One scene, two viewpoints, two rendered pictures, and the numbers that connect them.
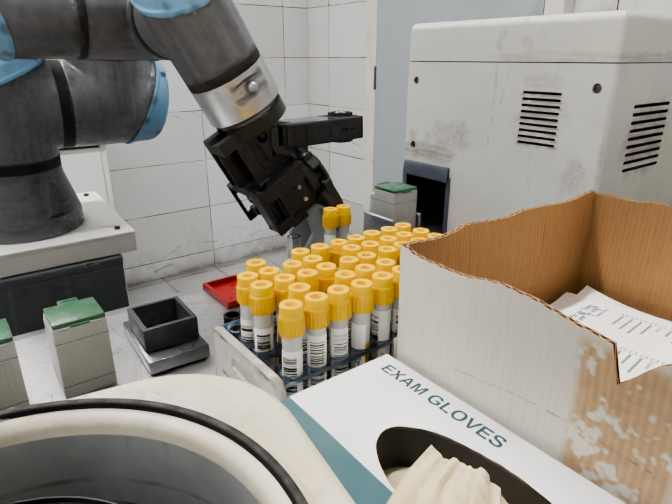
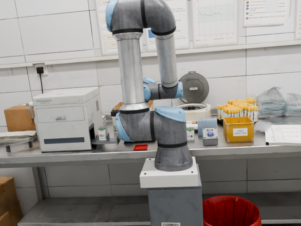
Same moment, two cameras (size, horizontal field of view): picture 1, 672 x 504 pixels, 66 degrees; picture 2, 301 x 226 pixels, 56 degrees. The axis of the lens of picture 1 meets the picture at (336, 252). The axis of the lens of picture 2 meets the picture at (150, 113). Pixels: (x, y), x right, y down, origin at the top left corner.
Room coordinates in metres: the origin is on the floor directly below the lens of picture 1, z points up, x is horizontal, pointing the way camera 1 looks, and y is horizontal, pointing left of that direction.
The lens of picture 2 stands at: (1.51, 1.11, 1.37)
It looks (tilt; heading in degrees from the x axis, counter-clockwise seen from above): 13 degrees down; 224
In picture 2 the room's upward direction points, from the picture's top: 5 degrees counter-clockwise
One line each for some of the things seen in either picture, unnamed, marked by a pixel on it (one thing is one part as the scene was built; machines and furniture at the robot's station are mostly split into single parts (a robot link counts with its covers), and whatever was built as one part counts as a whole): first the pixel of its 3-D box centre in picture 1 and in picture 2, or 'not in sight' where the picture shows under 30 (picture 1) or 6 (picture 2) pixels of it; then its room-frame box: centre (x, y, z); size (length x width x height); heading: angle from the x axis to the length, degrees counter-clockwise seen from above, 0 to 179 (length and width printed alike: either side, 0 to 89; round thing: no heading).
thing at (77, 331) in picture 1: (79, 344); not in sight; (0.38, 0.22, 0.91); 0.05 x 0.04 x 0.07; 37
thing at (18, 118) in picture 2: not in sight; (36, 117); (0.67, -0.78, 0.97); 0.31 x 0.23 x 0.18; 121
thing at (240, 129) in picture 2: not in sight; (238, 129); (0.20, 0.46, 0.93); 0.13 x 0.13 x 0.10; 36
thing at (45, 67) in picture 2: not in sight; (41, 69); (0.53, -0.89, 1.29); 0.09 x 0.01 x 0.09; 127
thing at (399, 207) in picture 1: (392, 212); (103, 134); (0.65, -0.07, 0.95); 0.05 x 0.04 x 0.06; 37
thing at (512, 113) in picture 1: (546, 146); (73, 117); (0.69, -0.28, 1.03); 0.31 x 0.27 x 0.30; 127
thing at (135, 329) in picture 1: (163, 329); not in sight; (0.44, 0.16, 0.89); 0.09 x 0.05 x 0.04; 35
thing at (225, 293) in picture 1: (241, 288); (140, 147); (0.56, 0.11, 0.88); 0.07 x 0.07 x 0.01; 37
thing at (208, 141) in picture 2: not in sight; (209, 136); (0.34, 0.38, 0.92); 0.13 x 0.07 x 0.08; 37
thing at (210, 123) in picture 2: not in sight; (207, 128); (0.24, 0.31, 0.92); 0.10 x 0.07 x 0.10; 122
